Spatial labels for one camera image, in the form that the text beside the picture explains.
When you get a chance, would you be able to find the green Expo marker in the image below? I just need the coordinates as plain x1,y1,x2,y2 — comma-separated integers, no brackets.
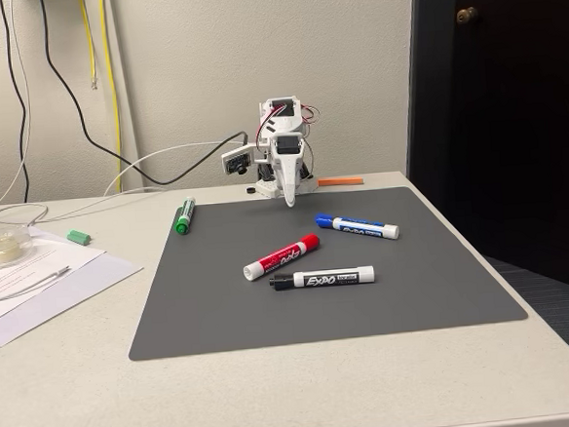
172,195,200,236

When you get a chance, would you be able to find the red Expo marker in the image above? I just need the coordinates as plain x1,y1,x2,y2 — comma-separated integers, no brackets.
241,232,324,282

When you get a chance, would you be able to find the blue Expo marker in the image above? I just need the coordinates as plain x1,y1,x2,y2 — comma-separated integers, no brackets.
313,208,400,246

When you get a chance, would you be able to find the black Expo marker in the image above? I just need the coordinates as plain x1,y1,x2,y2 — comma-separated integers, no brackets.
268,265,376,292

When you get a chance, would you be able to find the orange flat bar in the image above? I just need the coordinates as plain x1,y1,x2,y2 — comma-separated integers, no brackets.
318,175,364,188

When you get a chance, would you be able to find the grey rubber mat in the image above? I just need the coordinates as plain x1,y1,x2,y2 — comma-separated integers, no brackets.
118,177,530,362

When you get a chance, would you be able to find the blank white paper sheet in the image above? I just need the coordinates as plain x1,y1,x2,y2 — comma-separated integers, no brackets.
0,250,149,350

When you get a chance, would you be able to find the small green plastic piece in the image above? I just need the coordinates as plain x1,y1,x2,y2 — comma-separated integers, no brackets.
66,228,93,248

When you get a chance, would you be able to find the brass door knob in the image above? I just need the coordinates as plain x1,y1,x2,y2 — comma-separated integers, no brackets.
455,6,480,26

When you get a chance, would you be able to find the dark door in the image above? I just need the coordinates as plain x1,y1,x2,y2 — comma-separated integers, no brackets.
395,0,569,309

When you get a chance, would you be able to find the printed white paper sheet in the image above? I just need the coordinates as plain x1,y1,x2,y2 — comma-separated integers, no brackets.
0,220,110,304

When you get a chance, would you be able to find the white camera box black lens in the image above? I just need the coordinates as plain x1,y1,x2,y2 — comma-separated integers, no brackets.
219,143,256,176

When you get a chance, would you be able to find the white wall cable raceway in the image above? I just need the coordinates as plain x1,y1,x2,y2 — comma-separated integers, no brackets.
101,0,143,193

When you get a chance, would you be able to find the long yellow wire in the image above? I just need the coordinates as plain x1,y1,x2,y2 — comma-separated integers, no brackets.
97,0,126,193

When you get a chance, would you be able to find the black camera cable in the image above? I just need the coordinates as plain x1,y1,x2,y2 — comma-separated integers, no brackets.
38,0,254,195

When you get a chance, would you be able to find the short yellow wire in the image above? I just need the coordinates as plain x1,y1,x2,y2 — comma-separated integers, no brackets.
77,0,99,91

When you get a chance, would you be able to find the thin white cable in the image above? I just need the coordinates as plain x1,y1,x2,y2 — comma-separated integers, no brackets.
0,0,167,229

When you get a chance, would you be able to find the white cable with plug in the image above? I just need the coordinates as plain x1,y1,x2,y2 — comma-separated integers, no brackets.
0,264,75,306

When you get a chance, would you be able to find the thin black wall cable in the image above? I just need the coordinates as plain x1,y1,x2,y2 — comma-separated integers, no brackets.
0,0,37,204

